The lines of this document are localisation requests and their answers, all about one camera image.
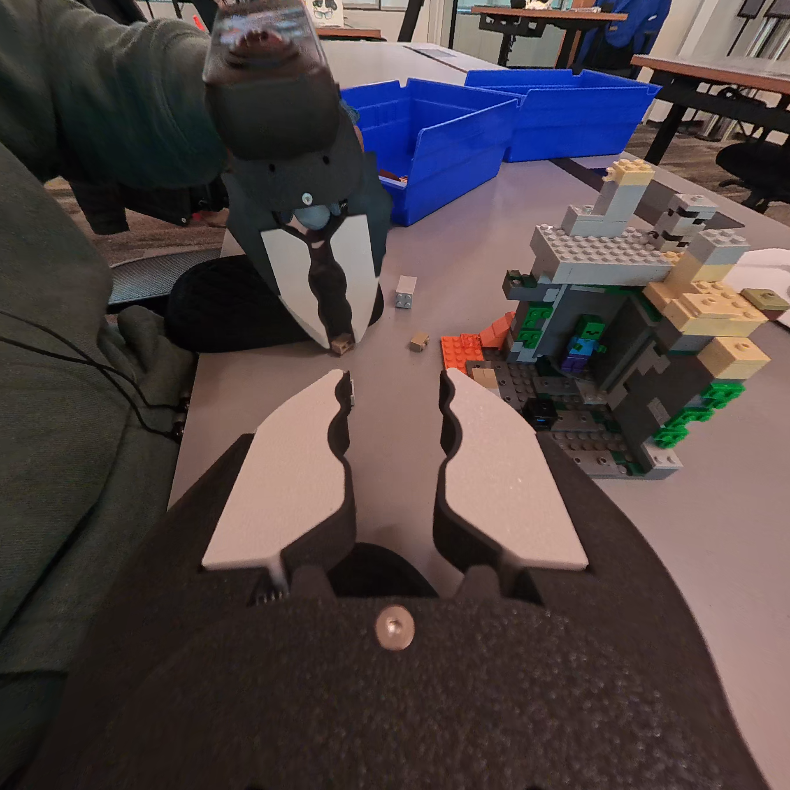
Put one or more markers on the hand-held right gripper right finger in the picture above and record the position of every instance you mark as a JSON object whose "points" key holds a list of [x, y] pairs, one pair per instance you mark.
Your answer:
{"points": [[506, 494]]}

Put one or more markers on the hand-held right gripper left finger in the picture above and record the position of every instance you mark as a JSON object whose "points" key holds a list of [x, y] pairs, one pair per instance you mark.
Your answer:
{"points": [[284, 487]]}

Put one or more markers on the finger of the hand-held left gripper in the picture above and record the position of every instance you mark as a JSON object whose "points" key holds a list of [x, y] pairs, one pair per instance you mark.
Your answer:
{"points": [[290, 271], [361, 265]]}

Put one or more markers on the light grey toy brick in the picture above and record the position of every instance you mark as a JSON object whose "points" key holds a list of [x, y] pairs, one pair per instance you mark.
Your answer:
{"points": [[405, 293]]}

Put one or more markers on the pile of toy bricks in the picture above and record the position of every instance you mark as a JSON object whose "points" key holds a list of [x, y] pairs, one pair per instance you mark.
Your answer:
{"points": [[395, 179]]}

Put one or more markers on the blue plastic bin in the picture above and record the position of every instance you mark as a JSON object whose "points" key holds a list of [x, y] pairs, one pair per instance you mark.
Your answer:
{"points": [[450, 142], [555, 117]]}

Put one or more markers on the toy brick building model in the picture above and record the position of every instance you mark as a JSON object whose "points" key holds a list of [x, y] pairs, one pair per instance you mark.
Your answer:
{"points": [[605, 259]]}

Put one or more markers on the person's left forearm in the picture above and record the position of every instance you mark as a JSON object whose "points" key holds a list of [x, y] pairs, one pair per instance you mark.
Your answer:
{"points": [[92, 92]]}

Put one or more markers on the grey desk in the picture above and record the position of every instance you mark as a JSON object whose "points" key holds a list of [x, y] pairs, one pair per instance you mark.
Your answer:
{"points": [[494, 259]]}

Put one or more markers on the black wrist rest pad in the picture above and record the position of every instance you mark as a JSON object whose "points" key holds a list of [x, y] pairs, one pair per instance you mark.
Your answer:
{"points": [[216, 308]]}

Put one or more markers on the tan white toy brick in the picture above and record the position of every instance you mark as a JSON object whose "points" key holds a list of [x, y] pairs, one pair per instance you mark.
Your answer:
{"points": [[487, 378]]}

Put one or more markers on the white printed carton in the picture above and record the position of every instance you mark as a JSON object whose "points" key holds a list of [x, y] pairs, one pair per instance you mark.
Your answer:
{"points": [[324, 7]]}

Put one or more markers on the grey mesh chair seat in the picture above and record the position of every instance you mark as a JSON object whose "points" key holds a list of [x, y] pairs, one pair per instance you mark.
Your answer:
{"points": [[154, 278]]}

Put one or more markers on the green zombie toy minifigure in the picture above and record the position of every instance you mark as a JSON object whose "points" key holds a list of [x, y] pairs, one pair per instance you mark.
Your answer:
{"points": [[583, 345]]}

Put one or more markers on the black office chair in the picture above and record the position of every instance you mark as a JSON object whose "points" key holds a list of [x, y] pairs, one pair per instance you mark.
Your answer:
{"points": [[753, 166], [123, 203]]}

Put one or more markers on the white flat board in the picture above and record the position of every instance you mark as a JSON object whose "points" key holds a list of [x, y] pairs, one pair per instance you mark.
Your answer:
{"points": [[765, 271]]}

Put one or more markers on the blue jacket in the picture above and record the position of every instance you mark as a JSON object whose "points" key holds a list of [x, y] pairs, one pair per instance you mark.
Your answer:
{"points": [[635, 24]]}

